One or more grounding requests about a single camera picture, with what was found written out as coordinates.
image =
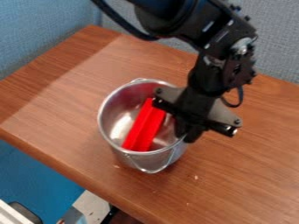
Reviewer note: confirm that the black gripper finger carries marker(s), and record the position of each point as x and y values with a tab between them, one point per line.
190	127

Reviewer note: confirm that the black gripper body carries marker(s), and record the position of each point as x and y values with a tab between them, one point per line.
186	101

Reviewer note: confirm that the red rectangular block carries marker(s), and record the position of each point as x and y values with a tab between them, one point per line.
146	126

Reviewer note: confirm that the silver metal pot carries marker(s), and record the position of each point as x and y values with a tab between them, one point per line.
117	116

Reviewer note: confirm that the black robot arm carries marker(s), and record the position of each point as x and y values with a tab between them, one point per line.
214	27

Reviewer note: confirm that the white grey object under table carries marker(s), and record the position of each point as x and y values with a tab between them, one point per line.
89	210

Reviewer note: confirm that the dark grey object bottom left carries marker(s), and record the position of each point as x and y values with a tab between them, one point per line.
15	213

